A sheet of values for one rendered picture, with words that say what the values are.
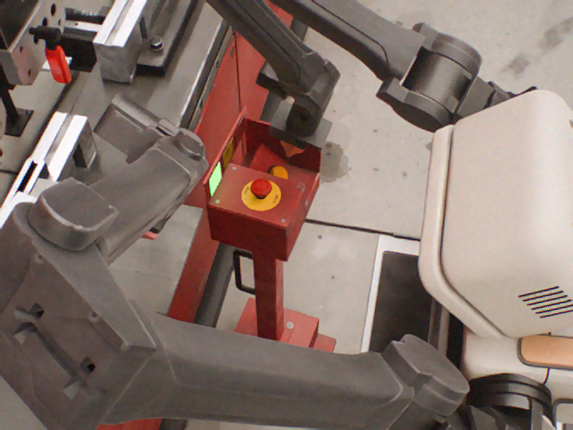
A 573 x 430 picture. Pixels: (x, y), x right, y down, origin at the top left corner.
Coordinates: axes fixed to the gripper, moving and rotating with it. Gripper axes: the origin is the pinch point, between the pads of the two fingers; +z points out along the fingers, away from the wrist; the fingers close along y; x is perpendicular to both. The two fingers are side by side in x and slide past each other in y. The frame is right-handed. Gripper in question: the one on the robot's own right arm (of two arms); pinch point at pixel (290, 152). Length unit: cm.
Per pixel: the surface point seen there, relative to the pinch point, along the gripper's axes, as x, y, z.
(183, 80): -4.1, 24.1, -1.3
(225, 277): -9, 3, 79
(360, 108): -89, -14, 80
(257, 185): 10.1, 2.9, -0.2
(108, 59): 0.5, 37.6, -3.7
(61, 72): 27, 32, -31
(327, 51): -112, 5, 85
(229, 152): 4.6, 10.2, 1.7
